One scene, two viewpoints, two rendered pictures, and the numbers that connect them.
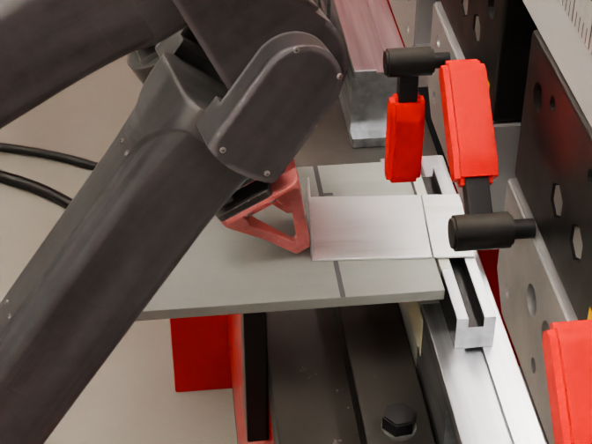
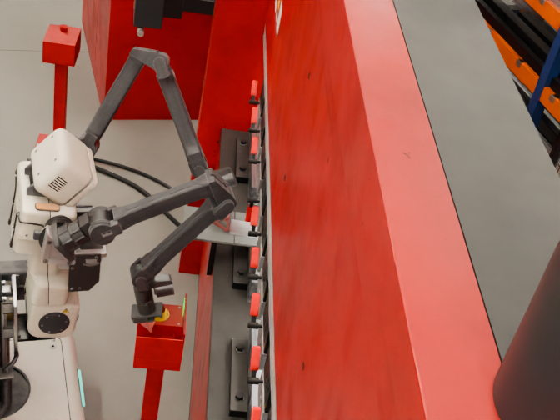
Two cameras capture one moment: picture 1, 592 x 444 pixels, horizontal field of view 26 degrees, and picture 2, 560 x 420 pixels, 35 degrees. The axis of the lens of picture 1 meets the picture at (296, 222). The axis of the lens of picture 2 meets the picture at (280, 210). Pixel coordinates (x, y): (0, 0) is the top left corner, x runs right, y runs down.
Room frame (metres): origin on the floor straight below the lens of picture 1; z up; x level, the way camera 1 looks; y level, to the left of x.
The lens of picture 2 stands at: (-1.66, -0.06, 2.96)
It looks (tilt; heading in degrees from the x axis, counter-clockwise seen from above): 36 degrees down; 357
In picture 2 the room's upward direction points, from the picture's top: 12 degrees clockwise
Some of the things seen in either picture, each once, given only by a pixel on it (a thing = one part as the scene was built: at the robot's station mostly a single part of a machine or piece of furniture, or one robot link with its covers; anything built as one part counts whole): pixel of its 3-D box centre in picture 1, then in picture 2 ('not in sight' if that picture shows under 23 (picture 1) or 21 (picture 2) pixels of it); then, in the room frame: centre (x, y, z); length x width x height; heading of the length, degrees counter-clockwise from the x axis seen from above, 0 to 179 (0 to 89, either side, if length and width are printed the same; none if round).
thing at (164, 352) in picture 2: not in sight; (160, 330); (0.52, 0.16, 0.75); 0.20 x 0.16 x 0.18; 8
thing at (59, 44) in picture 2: not in sight; (60, 99); (2.39, 1.03, 0.42); 0.25 x 0.20 x 0.83; 96
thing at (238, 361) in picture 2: not in sight; (238, 376); (0.24, -0.13, 0.89); 0.30 x 0.05 x 0.03; 6
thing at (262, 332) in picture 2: not in sight; (277, 334); (0.08, -0.20, 1.26); 0.15 x 0.09 x 0.17; 6
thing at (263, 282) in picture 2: not in sight; (276, 285); (0.28, -0.18, 1.26); 0.15 x 0.09 x 0.17; 6
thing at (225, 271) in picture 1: (265, 235); (220, 226); (0.84, 0.03, 1.00); 0.26 x 0.18 x 0.01; 96
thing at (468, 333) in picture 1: (447, 252); not in sight; (0.83, -0.12, 0.99); 0.20 x 0.03 x 0.03; 6
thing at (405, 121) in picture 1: (414, 116); (252, 210); (0.69, -0.07, 1.20); 0.04 x 0.02 x 0.10; 96
